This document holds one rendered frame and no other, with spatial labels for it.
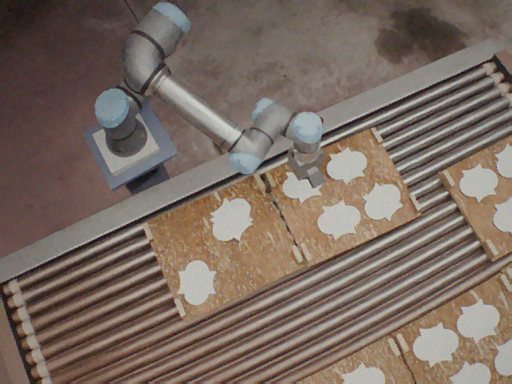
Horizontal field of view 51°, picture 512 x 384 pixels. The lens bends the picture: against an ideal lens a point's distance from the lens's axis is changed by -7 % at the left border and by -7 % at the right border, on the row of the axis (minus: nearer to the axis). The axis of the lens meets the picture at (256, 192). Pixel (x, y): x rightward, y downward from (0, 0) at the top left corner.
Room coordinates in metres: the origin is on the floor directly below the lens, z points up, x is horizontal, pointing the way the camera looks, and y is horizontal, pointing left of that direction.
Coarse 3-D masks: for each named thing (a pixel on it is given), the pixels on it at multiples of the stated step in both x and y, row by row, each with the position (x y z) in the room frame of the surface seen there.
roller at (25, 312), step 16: (480, 96) 1.01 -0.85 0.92; (496, 96) 1.01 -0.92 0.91; (448, 112) 0.96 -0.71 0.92; (464, 112) 0.96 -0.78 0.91; (416, 128) 0.90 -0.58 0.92; (432, 128) 0.91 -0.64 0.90; (384, 144) 0.85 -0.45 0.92; (400, 144) 0.86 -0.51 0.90; (144, 256) 0.55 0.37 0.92; (112, 272) 0.51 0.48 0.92; (128, 272) 0.51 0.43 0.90; (64, 288) 0.47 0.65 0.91; (80, 288) 0.46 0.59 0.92; (32, 304) 0.42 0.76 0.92; (48, 304) 0.42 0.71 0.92; (16, 320) 0.37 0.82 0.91
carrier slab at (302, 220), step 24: (336, 144) 0.86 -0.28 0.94; (360, 144) 0.86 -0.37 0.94; (288, 168) 0.80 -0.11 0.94; (384, 168) 0.76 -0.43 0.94; (336, 192) 0.69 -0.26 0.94; (360, 192) 0.68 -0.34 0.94; (408, 192) 0.67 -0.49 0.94; (288, 216) 0.63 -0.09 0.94; (312, 216) 0.62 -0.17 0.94; (408, 216) 0.58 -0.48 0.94; (312, 240) 0.54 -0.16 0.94; (336, 240) 0.53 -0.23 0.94; (360, 240) 0.52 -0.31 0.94; (312, 264) 0.46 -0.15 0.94
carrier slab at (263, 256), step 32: (224, 192) 0.73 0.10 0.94; (256, 192) 0.72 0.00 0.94; (160, 224) 0.65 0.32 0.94; (192, 224) 0.64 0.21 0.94; (256, 224) 0.61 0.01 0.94; (160, 256) 0.54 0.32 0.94; (192, 256) 0.53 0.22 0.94; (224, 256) 0.52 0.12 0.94; (256, 256) 0.51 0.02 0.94; (288, 256) 0.50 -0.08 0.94; (224, 288) 0.42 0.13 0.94; (256, 288) 0.41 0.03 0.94
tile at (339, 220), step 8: (328, 208) 0.64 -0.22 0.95; (336, 208) 0.63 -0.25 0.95; (344, 208) 0.63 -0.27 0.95; (352, 208) 0.63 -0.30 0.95; (320, 216) 0.61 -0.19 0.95; (328, 216) 0.61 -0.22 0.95; (336, 216) 0.61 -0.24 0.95; (344, 216) 0.60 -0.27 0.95; (352, 216) 0.60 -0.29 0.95; (360, 216) 0.60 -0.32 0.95; (320, 224) 0.59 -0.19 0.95; (328, 224) 0.58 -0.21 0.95; (336, 224) 0.58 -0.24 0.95; (344, 224) 0.58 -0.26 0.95; (352, 224) 0.58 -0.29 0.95; (328, 232) 0.56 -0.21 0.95; (336, 232) 0.56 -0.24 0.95; (344, 232) 0.55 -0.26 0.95; (352, 232) 0.55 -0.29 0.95
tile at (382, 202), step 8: (376, 184) 0.70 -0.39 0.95; (376, 192) 0.67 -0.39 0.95; (384, 192) 0.67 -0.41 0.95; (392, 192) 0.67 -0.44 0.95; (368, 200) 0.65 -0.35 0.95; (376, 200) 0.65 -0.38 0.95; (384, 200) 0.64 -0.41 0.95; (392, 200) 0.64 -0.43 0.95; (368, 208) 0.62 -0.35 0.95; (376, 208) 0.62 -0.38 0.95; (384, 208) 0.62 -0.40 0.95; (392, 208) 0.61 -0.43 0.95; (368, 216) 0.60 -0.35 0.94; (376, 216) 0.59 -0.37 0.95; (384, 216) 0.59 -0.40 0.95
